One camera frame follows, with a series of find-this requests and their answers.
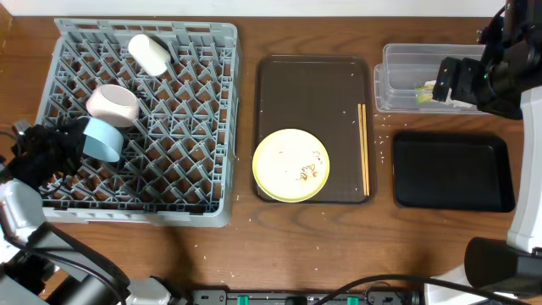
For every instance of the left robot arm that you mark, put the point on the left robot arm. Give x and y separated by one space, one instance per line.
39 262

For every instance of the right wooden chopstick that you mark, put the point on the right wooden chopstick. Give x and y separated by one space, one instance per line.
365 146

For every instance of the grey plastic dishwasher rack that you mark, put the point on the grey plastic dishwasher rack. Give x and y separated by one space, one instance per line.
177 163

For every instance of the white paper napkin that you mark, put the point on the white paper napkin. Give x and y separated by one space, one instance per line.
449 101

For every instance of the clear plastic waste bin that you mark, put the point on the clear plastic waste bin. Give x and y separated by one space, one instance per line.
407 67

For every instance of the black plastic tray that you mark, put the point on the black plastic tray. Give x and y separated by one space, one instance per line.
453 172

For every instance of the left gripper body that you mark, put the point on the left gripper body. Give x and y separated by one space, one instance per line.
68 144

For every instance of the yellow plate with leftovers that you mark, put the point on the yellow plate with leftovers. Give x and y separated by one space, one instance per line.
290 165

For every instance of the dark brown serving tray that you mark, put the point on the dark brown serving tray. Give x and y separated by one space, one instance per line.
319 94

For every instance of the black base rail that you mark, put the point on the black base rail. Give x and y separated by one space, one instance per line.
378 296

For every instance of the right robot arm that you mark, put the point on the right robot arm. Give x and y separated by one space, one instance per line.
506 271

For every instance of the pink bowl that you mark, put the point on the pink bowl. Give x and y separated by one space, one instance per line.
113 104

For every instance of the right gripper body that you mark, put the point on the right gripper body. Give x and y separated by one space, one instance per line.
461 79

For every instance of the light blue saucer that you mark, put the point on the light blue saucer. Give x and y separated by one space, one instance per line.
102 141

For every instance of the wooden chopstick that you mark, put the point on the wooden chopstick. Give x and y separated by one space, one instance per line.
362 150
365 146

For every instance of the white cup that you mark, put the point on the white cup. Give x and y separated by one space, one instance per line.
149 54

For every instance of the left wooden chopstick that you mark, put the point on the left wooden chopstick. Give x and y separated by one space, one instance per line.
362 150

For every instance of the green yellow snack wrapper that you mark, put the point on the green yellow snack wrapper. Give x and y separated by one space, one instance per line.
424 94

